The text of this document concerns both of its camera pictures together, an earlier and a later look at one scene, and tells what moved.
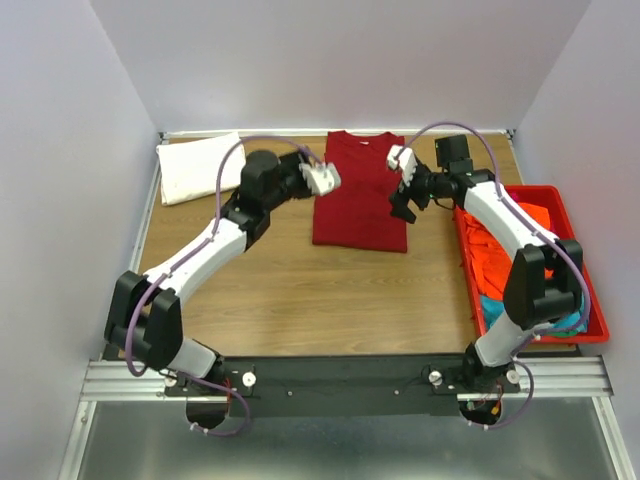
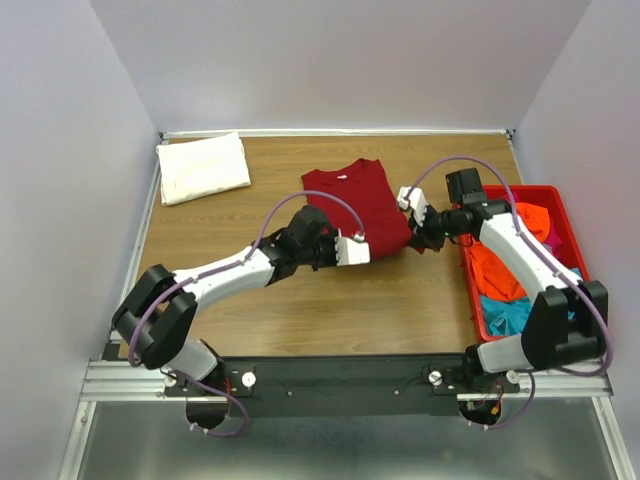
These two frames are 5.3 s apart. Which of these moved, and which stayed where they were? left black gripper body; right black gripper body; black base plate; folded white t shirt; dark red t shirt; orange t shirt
Moved: dark red t shirt; right black gripper body; left black gripper body
Stayed: orange t shirt; folded white t shirt; black base plate
